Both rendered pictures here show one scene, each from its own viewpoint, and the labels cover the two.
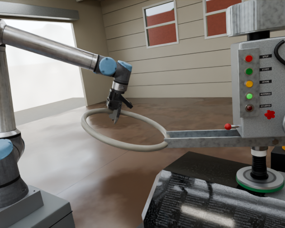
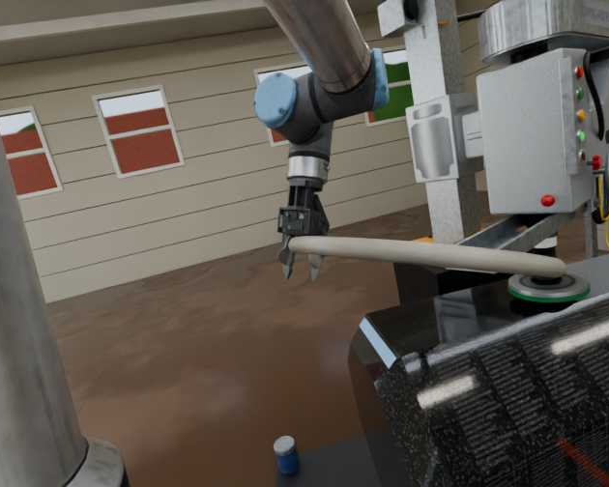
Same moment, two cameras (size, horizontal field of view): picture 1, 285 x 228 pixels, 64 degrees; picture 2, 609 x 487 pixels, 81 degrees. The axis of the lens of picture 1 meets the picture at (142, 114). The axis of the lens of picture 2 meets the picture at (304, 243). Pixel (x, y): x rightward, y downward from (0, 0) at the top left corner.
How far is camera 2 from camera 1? 1.16 m
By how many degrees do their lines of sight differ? 48
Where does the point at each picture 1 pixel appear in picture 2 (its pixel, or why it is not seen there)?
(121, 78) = (326, 142)
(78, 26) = not seen: outside the picture
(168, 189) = (447, 386)
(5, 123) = (48, 412)
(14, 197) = not seen: outside the picture
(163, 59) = (30, 226)
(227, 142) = (545, 230)
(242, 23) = (554, 18)
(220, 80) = (165, 243)
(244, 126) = (573, 191)
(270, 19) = (577, 17)
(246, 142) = (556, 223)
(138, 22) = not seen: outside the picture
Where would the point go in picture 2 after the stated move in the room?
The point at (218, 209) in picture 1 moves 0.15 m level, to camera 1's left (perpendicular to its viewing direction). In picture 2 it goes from (551, 358) to (545, 390)
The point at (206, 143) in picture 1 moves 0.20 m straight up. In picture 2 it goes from (531, 241) to (524, 161)
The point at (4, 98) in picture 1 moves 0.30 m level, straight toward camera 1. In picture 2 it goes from (4, 191) to (591, 44)
